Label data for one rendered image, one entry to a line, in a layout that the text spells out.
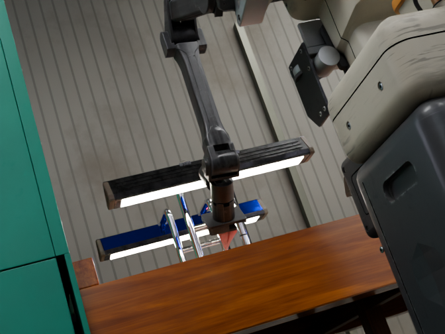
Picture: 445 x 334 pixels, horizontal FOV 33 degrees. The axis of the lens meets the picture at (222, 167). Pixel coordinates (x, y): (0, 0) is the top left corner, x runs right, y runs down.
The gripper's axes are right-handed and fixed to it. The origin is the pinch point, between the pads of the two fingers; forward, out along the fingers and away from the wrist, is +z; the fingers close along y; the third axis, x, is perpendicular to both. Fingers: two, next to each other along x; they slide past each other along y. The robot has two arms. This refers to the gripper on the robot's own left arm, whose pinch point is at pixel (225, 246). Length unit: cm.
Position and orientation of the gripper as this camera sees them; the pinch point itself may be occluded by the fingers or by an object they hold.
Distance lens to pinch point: 194.0
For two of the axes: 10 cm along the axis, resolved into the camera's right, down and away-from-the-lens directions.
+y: -9.4, 2.1, -2.8
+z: 0.5, 8.7, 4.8
